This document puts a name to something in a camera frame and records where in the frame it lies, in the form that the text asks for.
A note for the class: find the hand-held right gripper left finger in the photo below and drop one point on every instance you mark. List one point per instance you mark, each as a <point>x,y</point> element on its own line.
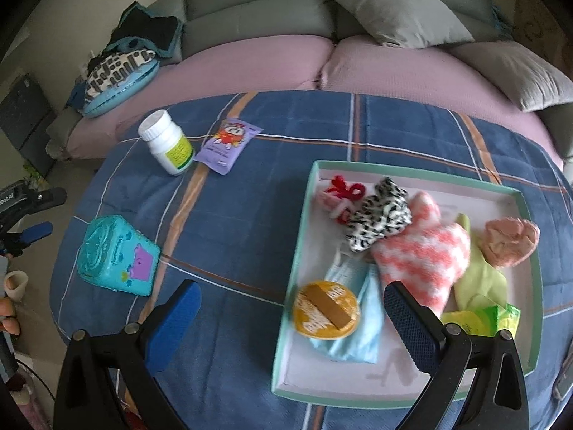
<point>174,322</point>

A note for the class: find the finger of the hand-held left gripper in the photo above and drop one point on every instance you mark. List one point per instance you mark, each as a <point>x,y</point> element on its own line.
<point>38,230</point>
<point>49,198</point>

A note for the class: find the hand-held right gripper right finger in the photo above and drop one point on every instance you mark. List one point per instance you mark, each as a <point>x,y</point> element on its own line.
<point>412,322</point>

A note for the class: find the pink white chevron fuzzy sock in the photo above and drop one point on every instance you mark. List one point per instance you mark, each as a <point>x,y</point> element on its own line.
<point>425,251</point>

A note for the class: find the green cloth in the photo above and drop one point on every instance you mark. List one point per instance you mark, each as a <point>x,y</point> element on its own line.
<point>479,282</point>

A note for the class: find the orange round snack packet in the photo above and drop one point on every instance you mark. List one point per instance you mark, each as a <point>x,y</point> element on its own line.
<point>324,309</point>

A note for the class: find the black white leopard fuzzy sock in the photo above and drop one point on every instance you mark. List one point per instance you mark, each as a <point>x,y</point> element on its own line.
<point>380,215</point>

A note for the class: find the white box with teal rim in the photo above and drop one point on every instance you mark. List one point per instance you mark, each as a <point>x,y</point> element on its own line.
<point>474,204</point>

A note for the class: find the person's left hand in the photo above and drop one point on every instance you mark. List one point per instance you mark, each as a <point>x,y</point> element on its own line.
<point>8,318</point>

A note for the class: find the blue face mask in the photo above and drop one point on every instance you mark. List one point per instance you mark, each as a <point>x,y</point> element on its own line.
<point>358,340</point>

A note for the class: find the beige slipper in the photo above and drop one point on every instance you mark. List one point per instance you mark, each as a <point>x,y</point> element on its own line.
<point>17,289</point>

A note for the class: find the teal toy box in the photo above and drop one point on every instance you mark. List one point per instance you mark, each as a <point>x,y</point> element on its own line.
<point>112,255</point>

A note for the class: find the dark grey cabinet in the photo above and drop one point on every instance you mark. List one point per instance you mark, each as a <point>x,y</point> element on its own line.
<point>24,116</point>

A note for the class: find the white pill bottle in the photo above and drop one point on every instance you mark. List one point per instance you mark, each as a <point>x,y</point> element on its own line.
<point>168,143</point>

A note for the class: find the purple snack packet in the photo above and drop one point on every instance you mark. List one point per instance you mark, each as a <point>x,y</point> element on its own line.
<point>224,143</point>

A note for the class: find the blue plaid blanket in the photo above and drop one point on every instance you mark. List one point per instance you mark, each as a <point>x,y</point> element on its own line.
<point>277,165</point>

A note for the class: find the black clothing with teal trim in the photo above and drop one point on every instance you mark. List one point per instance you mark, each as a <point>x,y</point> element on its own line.
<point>147,29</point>

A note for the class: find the pink sofa seat cushion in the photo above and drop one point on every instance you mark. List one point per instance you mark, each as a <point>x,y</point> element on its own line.
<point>425,76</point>
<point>224,67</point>

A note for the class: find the grey pillow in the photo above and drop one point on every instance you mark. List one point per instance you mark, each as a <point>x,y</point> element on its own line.
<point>403,9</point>
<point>523,74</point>

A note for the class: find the grey sofa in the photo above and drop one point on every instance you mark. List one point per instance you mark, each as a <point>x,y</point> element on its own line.
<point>250,9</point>

